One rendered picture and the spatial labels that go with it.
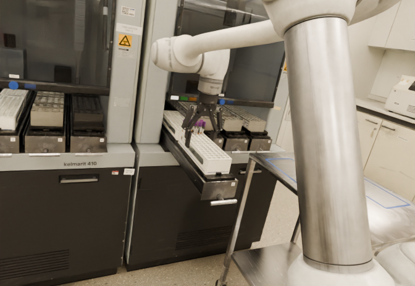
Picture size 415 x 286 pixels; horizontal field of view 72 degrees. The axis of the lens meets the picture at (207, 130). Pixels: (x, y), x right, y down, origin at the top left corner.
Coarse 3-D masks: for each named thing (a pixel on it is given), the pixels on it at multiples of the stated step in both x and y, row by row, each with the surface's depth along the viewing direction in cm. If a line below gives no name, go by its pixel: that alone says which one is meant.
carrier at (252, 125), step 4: (248, 120) 155; (252, 120) 157; (256, 120) 158; (260, 120) 160; (248, 124) 155; (252, 124) 156; (256, 124) 157; (260, 124) 158; (264, 124) 159; (248, 128) 156; (252, 128) 157; (256, 128) 158; (260, 128) 159
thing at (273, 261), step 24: (264, 168) 116; (288, 168) 117; (384, 192) 111; (240, 216) 135; (384, 216) 93; (408, 216) 96; (384, 240) 80; (408, 240) 84; (240, 264) 136; (264, 264) 139; (288, 264) 142
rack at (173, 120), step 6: (168, 114) 145; (174, 114) 146; (180, 114) 148; (162, 120) 145; (168, 120) 136; (174, 120) 137; (180, 120) 138; (168, 126) 143; (174, 126) 129; (180, 126) 130; (174, 132) 137
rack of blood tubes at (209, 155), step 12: (180, 132) 121; (180, 144) 121; (192, 144) 110; (204, 144) 111; (192, 156) 109; (204, 156) 100; (216, 156) 102; (228, 156) 104; (204, 168) 99; (216, 168) 100; (228, 168) 103
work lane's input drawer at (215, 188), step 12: (168, 132) 134; (168, 144) 130; (180, 156) 116; (192, 168) 105; (192, 180) 105; (204, 180) 98; (216, 180) 98; (228, 180) 101; (204, 192) 97; (216, 192) 99; (228, 192) 102; (216, 204) 96
